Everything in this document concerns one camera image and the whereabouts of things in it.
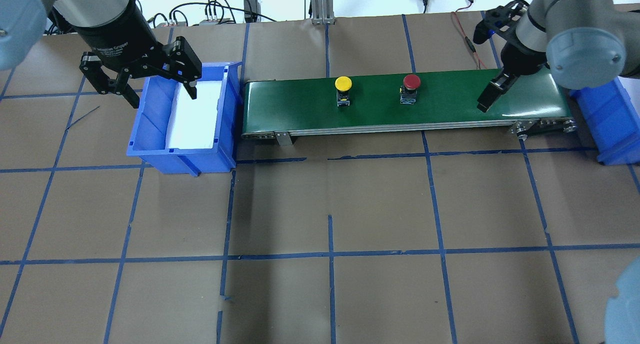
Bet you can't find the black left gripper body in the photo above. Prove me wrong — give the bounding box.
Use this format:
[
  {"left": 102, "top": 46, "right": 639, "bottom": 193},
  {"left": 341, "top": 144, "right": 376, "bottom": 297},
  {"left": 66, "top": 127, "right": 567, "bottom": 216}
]
[{"left": 78, "top": 0, "right": 202, "bottom": 82}]

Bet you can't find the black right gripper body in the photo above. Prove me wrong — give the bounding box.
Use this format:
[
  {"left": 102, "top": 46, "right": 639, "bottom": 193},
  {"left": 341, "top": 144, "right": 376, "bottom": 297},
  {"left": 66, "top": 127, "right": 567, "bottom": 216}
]
[{"left": 500, "top": 42, "right": 548, "bottom": 78}]

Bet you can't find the red push button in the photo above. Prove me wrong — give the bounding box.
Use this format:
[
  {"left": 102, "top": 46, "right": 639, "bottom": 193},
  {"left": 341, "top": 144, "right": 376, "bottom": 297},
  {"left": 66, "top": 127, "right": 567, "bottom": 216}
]
[{"left": 399, "top": 73, "right": 422, "bottom": 105}]

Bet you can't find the yellow push button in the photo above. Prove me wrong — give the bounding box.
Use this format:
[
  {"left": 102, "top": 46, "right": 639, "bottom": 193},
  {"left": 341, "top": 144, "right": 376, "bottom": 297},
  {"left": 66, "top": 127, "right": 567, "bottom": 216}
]
[{"left": 334, "top": 76, "right": 353, "bottom": 107}]

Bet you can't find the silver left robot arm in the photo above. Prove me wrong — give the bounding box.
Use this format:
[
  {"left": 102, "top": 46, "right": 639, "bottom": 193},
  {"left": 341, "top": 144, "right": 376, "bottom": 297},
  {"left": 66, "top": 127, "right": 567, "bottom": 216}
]
[{"left": 0, "top": 0, "right": 202, "bottom": 109}]

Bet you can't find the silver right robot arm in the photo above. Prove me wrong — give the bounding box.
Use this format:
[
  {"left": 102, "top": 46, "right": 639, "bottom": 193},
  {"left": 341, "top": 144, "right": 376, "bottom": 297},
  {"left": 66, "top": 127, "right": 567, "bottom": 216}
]
[{"left": 473, "top": 0, "right": 640, "bottom": 112}]

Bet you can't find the white foam pad left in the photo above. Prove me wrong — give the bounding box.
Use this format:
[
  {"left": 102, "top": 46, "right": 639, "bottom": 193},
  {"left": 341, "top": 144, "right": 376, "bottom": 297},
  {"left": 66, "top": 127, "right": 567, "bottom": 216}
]
[{"left": 165, "top": 80, "right": 223, "bottom": 150}]

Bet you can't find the green conveyor belt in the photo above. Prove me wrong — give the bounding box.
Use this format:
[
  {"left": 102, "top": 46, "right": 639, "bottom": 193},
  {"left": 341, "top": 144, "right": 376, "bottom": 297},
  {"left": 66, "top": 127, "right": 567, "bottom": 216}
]
[{"left": 241, "top": 69, "right": 578, "bottom": 142}]

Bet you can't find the blue left bin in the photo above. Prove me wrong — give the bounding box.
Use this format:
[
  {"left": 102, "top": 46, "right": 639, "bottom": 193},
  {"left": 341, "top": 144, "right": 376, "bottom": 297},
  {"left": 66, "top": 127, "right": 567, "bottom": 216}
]
[{"left": 126, "top": 62, "right": 243, "bottom": 177}]

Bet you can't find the blue bin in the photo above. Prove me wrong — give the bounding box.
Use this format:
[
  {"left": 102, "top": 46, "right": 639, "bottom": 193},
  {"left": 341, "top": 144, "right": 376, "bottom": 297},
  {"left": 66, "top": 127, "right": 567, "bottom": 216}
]
[
  {"left": 126, "top": 62, "right": 243, "bottom": 177},
  {"left": 569, "top": 77, "right": 640, "bottom": 166}
]

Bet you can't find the black power adapter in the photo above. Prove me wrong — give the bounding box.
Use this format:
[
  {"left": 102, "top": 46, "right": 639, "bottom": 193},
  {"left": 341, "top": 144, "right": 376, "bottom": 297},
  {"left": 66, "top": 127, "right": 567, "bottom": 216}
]
[{"left": 243, "top": 0, "right": 260, "bottom": 23}]

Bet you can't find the blue right bin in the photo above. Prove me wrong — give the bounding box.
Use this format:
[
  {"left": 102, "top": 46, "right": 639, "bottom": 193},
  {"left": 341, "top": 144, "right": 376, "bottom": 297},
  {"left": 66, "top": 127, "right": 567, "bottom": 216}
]
[{"left": 569, "top": 77, "right": 640, "bottom": 166}]

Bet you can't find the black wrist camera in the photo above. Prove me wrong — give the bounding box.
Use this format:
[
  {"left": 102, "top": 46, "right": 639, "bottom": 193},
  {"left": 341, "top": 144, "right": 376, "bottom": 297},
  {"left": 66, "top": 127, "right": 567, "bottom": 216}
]
[{"left": 472, "top": 0, "right": 530, "bottom": 46}]

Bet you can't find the aluminium frame post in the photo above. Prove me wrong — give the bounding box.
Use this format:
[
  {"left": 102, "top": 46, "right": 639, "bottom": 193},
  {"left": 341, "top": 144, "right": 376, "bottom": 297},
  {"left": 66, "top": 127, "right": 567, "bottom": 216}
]
[{"left": 310, "top": 0, "right": 336, "bottom": 25}]

